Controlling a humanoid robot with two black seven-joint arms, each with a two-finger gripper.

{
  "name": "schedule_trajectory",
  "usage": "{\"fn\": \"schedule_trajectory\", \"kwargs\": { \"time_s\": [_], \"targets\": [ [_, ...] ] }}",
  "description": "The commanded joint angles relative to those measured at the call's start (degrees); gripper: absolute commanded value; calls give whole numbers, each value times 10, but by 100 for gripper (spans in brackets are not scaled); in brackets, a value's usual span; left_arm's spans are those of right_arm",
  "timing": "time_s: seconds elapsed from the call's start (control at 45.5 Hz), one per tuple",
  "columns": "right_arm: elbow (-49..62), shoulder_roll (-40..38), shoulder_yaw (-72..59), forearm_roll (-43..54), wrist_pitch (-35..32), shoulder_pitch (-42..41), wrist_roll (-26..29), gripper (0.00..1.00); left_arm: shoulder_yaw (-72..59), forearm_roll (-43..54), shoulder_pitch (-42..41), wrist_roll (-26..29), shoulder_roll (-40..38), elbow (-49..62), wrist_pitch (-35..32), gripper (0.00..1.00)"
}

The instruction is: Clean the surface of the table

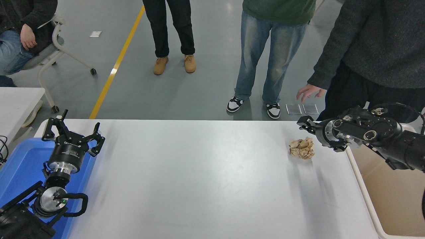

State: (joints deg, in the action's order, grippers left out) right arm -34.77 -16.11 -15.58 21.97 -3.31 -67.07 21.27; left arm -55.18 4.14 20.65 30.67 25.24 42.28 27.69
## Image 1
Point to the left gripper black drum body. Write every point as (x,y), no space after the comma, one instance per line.
(68,152)

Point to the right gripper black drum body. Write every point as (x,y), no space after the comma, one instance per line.
(321,132)

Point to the tan paper ball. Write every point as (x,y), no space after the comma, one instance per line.
(301,149)

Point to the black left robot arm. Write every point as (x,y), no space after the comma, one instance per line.
(49,199)

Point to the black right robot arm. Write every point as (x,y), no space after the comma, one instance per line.
(382,129)

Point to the person's right hand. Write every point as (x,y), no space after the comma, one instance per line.
(312,90)

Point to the person's hand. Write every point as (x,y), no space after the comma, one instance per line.
(28,39)

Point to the square metal floor plate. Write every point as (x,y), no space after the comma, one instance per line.
(294,109)
(310,109)

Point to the white side table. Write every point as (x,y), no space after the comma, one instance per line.
(16,103)

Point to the blue plastic tray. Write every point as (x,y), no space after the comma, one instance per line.
(23,162)

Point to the grey office chair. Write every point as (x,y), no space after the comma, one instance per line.
(44,58)

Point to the large pale plastic bin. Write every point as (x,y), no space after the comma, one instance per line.
(391,199)

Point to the person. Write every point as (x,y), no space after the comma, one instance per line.
(162,30)
(259,49)
(10,49)
(375,43)

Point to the white paper scrap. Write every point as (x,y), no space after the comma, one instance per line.
(95,34)

